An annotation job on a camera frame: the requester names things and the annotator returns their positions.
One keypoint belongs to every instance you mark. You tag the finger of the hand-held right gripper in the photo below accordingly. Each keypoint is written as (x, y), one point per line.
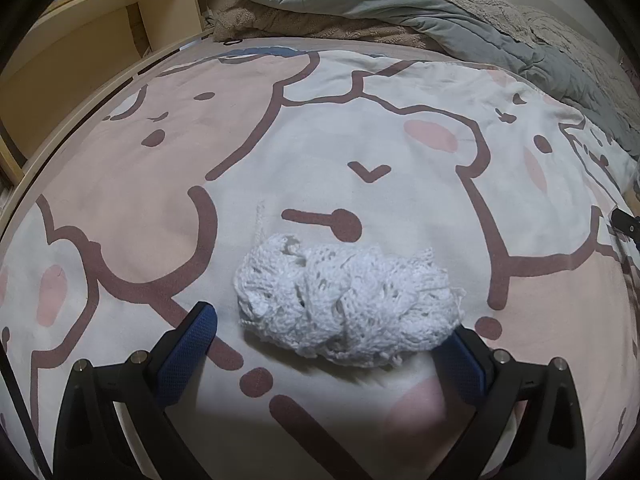
(625, 222)

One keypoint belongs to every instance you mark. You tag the beige fluffy blanket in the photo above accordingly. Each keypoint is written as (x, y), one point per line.
(280, 22)

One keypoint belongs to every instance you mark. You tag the beige textured pillow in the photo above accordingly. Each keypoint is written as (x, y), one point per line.
(550, 40)

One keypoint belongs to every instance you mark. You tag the white knit cloth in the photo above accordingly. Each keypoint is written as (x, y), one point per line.
(345, 300)

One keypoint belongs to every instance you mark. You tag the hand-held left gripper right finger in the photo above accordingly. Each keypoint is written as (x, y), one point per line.
(465, 370)

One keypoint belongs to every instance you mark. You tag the grey duvet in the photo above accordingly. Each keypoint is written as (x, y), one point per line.
(400, 5)

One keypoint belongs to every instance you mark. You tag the wooden shelf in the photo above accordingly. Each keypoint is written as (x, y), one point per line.
(75, 50)

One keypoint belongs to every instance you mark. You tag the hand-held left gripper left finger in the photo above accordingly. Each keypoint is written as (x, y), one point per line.
(185, 355)

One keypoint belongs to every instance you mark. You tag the bear printed blanket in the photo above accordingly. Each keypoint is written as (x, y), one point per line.
(350, 125)

